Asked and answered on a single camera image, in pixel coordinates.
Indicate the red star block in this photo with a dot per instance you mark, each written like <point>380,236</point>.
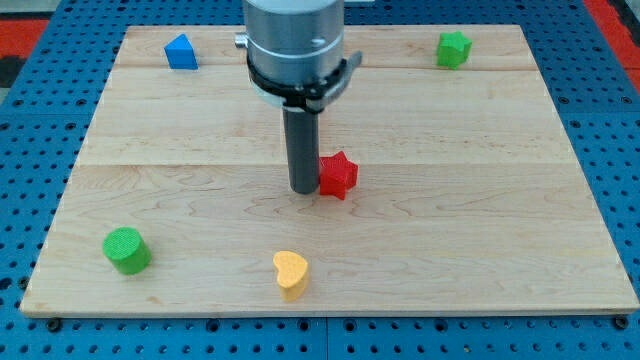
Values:
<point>337,175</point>

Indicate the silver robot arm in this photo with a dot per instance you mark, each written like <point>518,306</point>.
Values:
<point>295,52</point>

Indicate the green star block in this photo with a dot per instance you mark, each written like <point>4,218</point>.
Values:
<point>453,49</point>

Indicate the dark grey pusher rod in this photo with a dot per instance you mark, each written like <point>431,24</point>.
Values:
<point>302,146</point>

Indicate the yellow heart block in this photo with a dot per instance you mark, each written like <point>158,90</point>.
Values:
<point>292,274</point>

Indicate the wooden board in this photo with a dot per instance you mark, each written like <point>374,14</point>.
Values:
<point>469,201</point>

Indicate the blue triangle block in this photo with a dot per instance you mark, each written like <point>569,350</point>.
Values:
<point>180,54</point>

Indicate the green cylinder block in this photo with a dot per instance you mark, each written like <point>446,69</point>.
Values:
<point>126,250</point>

